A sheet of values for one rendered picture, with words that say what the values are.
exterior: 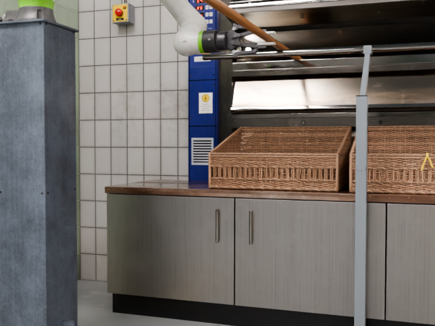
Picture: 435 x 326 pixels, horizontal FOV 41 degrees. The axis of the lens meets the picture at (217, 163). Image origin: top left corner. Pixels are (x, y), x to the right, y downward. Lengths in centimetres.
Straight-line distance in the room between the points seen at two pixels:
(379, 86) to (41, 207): 162
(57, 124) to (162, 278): 84
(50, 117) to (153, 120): 110
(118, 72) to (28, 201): 130
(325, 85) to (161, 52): 89
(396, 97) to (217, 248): 109
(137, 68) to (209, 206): 105
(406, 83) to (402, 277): 96
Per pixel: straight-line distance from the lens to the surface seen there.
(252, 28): 211
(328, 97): 285
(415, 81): 285
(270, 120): 291
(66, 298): 228
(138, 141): 317
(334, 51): 250
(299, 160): 237
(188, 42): 242
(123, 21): 320
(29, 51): 215
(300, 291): 240
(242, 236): 241
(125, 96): 322
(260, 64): 295
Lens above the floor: 78
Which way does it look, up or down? 2 degrees down
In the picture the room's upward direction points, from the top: straight up
